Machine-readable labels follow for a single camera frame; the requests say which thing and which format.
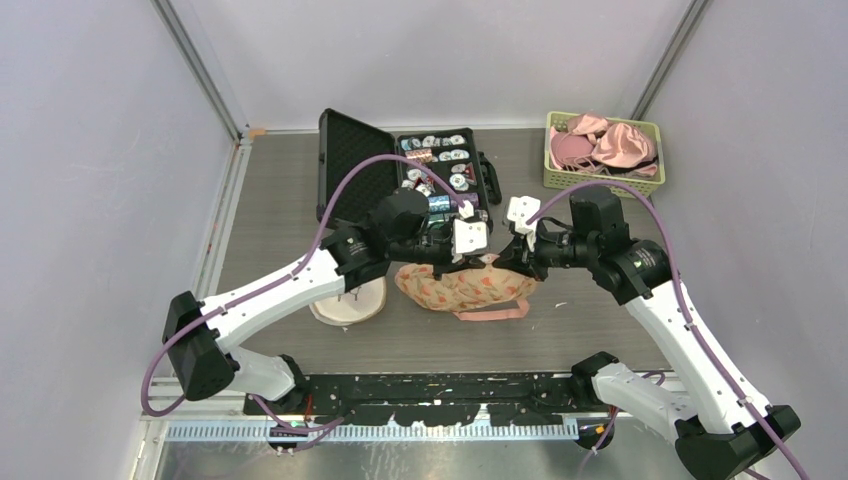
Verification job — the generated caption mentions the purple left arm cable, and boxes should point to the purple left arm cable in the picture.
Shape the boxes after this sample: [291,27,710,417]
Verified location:
[140,153,475,419]

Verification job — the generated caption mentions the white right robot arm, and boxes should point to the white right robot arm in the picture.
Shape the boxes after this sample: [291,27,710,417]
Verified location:
[497,181,801,479]

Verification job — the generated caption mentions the floral mesh laundry bag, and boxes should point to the floral mesh laundry bag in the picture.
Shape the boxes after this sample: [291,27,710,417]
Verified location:
[394,254,538,322]

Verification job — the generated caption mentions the black poker chip case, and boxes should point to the black poker chip case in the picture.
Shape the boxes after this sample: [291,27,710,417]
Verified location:
[316,109,503,228]

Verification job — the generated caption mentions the green plastic basket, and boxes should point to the green plastic basket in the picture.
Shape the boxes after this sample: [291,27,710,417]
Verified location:
[543,111,665,197]

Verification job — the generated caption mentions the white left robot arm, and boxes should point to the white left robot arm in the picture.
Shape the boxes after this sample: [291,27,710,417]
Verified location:
[163,191,455,414]

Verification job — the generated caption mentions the pink bras in basket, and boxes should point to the pink bras in basket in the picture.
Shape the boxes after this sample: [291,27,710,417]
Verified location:
[548,113,659,179]

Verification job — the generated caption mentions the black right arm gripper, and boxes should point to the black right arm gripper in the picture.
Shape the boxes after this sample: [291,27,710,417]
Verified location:
[493,217,597,281]

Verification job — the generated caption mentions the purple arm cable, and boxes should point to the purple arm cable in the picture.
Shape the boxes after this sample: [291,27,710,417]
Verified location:
[526,180,811,480]
[140,153,475,419]

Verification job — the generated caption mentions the aluminium frame rail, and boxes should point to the aluminium frame rail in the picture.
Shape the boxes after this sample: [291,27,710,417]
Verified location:
[150,0,242,143]

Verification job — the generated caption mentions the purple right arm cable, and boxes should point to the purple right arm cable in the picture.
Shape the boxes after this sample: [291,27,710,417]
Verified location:
[526,180,811,480]

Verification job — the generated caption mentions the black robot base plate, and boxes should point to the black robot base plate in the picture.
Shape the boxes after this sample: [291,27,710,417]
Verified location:
[268,372,612,427]

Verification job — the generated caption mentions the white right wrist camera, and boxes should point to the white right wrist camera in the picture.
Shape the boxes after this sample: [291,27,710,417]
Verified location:
[505,196,541,252]

